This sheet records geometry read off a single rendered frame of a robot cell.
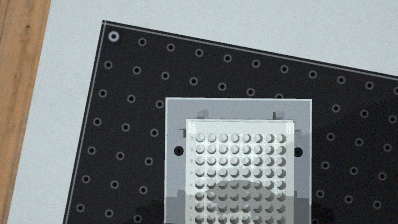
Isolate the white multi-well plate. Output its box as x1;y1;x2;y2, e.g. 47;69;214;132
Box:
185;119;294;224

